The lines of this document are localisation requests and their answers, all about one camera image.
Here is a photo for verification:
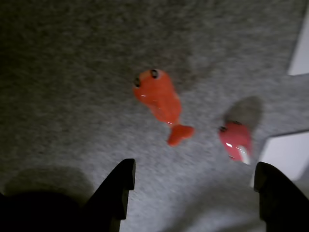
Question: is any orange shrimp sushi toy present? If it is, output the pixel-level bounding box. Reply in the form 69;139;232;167
132;68;196;147

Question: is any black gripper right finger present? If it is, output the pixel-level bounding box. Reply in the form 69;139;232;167
253;161;309;232

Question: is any white card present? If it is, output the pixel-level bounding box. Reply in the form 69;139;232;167
286;20;309;77
250;130;309;188

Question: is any red tuna sushi toy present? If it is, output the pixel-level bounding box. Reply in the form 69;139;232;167
218;120;253;165

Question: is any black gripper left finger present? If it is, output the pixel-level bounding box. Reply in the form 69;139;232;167
81;158;136;232

